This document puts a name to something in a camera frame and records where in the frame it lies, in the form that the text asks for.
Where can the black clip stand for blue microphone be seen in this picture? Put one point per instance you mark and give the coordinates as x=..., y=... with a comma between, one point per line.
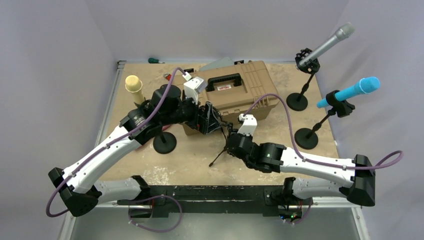
x=307, y=138

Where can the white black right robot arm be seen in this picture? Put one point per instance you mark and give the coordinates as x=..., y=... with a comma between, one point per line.
x=353, y=179

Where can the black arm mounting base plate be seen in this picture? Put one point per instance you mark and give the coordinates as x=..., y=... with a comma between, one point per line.
x=267, y=200

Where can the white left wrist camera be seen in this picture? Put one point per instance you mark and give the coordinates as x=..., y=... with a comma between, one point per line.
x=193, y=86

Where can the cream yellow microphone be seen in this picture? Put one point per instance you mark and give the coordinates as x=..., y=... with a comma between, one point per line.
x=134, y=86

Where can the blue microphone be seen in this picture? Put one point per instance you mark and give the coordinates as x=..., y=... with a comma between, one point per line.
x=364, y=86

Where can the red small tool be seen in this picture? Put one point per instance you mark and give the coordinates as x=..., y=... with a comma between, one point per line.
x=167, y=76

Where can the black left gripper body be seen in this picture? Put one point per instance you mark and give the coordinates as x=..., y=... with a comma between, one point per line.
x=194, y=119

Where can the tan plastic tool case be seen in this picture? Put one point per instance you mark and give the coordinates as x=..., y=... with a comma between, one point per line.
x=233, y=89

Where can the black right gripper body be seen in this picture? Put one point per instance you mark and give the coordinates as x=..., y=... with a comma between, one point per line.
x=248, y=137

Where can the grey flat sheet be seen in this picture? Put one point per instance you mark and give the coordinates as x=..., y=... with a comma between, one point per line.
x=220, y=63

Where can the black stand for cream microphone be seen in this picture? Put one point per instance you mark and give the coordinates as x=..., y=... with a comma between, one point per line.
x=163, y=142

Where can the silver microphone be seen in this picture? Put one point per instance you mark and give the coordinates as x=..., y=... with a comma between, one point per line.
x=340, y=34

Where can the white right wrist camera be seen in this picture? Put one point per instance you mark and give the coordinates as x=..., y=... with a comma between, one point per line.
x=248, y=124

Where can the green screwdriver handle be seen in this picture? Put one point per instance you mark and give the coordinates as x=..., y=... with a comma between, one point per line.
x=152, y=60

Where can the black tripod shock mount stand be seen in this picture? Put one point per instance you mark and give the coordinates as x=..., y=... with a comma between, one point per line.
x=227, y=128

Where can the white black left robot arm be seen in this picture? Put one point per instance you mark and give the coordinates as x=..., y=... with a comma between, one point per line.
x=79, y=186

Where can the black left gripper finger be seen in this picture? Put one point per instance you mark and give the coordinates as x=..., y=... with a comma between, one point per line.
x=211, y=111
x=211, y=124

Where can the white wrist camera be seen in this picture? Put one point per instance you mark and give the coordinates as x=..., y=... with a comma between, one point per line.
x=248, y=124
x=193, y=86

